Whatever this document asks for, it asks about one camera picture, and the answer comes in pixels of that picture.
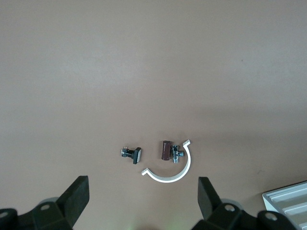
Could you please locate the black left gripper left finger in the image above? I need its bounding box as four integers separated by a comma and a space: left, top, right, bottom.
0, 175, 90, 230

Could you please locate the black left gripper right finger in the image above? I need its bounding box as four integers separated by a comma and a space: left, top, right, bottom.
198, 176, 303, 230

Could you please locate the white plastic drawer cabinet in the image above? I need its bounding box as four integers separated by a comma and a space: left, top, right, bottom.
261, 181, 307, 230

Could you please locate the white semicircular pipe clamp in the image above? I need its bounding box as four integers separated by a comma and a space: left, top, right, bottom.
140, 139, 192, 183

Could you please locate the black square push button switch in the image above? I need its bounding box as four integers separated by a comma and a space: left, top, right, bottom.
119, 146, 144, 165

